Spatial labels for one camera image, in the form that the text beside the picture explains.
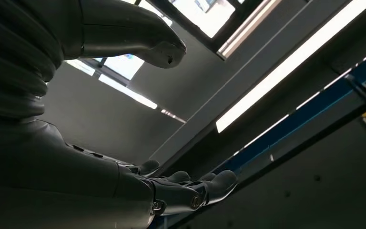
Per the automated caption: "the blue beam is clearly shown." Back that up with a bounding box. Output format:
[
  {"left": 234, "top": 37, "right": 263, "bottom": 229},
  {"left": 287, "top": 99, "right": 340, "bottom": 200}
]
[{"left": 213, "top": 44, "right": 366, "bottom": 177}]

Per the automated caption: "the long bright white strip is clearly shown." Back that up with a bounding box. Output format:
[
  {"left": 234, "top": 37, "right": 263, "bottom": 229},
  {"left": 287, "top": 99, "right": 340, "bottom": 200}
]
[{"left": 215, "top": 0, "right": 366, "bottom": 134}]

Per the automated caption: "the silver metal rail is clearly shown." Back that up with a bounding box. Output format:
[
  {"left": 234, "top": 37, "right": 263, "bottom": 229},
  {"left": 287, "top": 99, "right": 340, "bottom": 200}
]
[{"left": 216, "top": 0, "right": 283, "bottom": 60}]

